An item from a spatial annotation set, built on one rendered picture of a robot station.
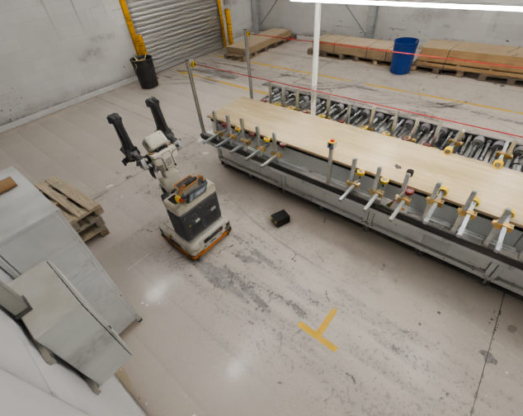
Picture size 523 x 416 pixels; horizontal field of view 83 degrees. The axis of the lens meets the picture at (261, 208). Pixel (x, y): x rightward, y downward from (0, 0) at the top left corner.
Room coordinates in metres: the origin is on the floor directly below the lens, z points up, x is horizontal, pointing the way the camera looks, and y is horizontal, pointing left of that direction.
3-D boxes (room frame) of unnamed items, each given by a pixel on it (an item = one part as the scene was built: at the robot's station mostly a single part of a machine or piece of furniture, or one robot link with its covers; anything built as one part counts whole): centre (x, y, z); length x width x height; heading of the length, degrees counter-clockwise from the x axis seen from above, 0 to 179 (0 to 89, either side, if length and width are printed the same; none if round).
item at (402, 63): (7.41, -3.78, 0.36); 0.59 x 0.57 x 0.73; 136
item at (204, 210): (2.51, 0.78, 0.59); 0.55 x 0.34 x 0.83; 136
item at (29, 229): (1.65, 1.80, 0.78); 0.90 x 0.45 x 1.55; 46
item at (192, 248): (2.57, 0.85, 0.16); 0.67 x 0.64 x 0.25; 46
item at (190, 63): (3.97, 0.69, 1.20); 0.15 x 0.12 x 1.00; 46
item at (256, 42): (10.70, -0.54, 0.23); 2.41 x 0.77 x 0.17; 138
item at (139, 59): (8.22, 2.66, 0.36); 0.59 x 0.58 x 0.73; 46
